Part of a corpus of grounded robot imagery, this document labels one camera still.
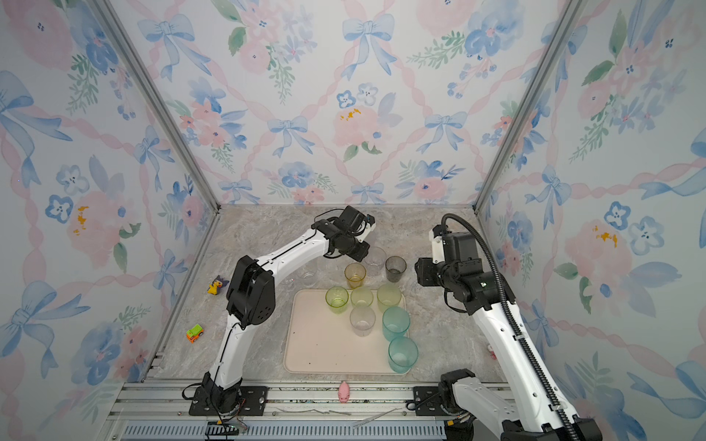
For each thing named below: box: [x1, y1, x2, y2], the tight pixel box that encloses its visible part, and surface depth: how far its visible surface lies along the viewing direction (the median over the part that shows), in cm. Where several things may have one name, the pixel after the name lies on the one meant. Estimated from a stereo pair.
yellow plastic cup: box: [343, 261, 367, 290], surface depth 95 cm
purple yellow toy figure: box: [207, 274, 230, 295], surface depth 96 cm
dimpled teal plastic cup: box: [387, 336, 420, 374], surface depth 76 cm
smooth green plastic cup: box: [325, 285, 350, 315], surface depth 92 cm
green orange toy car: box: [185, 323, 205, 344], surface depth 85 cm
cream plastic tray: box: [283, 288, 397, 374], surface depth 85 cm
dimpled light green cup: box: [350, 286, 375, 308], surface depth 92 cm
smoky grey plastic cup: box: [385, 255, 408, 283], surface depth 99 cm
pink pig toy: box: [338, 381, 351, 404], surface depth 77 cm
